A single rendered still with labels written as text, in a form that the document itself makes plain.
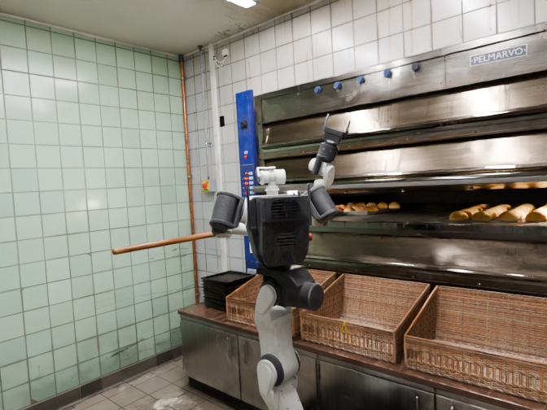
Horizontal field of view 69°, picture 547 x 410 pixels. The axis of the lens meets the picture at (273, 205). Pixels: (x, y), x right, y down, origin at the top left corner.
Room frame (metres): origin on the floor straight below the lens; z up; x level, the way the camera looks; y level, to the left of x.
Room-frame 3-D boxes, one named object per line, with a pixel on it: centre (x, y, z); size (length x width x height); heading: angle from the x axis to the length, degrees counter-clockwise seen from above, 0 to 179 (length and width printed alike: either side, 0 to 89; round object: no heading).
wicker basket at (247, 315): (2.57, -0.02, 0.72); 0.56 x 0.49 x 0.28; 50
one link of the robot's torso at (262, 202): (1.74, -0.01, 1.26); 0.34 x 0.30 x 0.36; 104
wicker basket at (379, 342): (2.17, -0.47, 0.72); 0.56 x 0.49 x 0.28; 49
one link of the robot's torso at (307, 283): (1.73, -0.05, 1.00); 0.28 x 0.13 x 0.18; 49
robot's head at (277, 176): (1.80, 0.00, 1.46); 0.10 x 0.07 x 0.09; 104
